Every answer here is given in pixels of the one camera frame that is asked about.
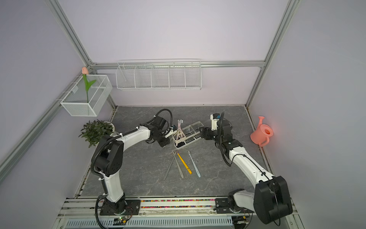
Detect white toothbrush holder caddy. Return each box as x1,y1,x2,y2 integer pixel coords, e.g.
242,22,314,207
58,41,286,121
172,121,204,149

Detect pink artificial tulip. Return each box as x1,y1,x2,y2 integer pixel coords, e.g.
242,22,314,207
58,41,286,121
82,67,96,103

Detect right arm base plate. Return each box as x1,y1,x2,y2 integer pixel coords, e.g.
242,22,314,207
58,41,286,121
214,197,245,214

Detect white wire basket long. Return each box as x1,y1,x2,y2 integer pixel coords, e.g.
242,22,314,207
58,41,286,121
116,59,202,90

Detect pink watering can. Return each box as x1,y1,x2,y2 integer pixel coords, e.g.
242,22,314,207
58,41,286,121
250,116,274,147

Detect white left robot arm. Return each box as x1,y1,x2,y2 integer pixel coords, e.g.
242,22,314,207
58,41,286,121
91,115,174,214

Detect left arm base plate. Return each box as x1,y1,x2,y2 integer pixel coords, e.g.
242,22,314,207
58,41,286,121
100,199,141,216

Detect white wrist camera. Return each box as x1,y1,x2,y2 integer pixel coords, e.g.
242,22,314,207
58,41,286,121
164,125,177,138
210,113,221,131

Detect yellow toothbrush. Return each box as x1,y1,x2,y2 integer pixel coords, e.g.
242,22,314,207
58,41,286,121
176,151,192,174

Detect white vented cable duct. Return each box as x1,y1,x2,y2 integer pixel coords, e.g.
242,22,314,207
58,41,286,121
64,216,234,229

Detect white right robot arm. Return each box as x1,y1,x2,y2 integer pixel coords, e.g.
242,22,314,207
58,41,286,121
200,113,293,225

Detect white mesh basket small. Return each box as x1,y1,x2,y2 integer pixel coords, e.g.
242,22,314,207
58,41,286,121
60,74,112,117

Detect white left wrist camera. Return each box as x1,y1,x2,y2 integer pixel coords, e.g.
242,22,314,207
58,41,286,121
164,125,177,138

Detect potted green plant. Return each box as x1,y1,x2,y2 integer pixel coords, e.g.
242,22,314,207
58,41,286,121
79,119,115,148

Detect teal thin toothbrush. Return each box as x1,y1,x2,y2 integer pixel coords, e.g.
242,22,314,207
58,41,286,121
188,151,201,177

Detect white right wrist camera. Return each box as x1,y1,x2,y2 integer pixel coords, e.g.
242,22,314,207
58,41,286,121
210,113,221,131

